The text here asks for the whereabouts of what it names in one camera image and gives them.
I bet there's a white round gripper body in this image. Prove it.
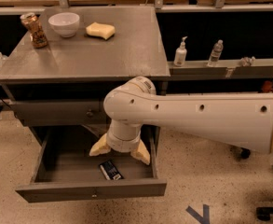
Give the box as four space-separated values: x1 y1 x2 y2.
106 120 141 152

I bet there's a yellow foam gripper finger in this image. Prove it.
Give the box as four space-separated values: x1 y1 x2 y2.
130 141 150 165
89 133 111 157

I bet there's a dark blue rxbar wrapper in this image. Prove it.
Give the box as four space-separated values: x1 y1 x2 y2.
99 160 123 180

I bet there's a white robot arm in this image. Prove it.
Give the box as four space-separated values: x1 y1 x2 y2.
89 77 273 164

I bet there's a closed grey top drawer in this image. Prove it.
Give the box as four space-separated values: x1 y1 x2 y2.
11 99 108 126

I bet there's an open grey middle drawer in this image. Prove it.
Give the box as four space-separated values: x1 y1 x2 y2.
16 126 167 203

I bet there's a grey drawer cabinet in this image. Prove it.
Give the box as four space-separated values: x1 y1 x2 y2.
0 5 171 142

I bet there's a white pump lotion bottle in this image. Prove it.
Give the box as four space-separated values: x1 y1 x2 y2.
173 36 187 67

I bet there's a black metal stand leg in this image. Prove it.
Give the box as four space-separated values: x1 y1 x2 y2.
230 146 251 160

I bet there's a yellow sponge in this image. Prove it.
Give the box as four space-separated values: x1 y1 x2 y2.
86 22 116 40

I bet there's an orange patterned drink can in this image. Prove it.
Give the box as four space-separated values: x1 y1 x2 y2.
20 12 48 49

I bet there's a white ceramic bowl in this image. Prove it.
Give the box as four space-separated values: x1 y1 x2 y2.
48 12 80 37

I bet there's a clear plastic water bottle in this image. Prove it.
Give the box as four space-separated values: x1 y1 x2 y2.
207 39 224 67

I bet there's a black caster base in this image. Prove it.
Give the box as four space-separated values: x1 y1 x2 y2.
256 207 273 221

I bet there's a crumpled clear plastic wrapper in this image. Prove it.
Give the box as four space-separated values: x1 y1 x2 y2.
239 57 255 67

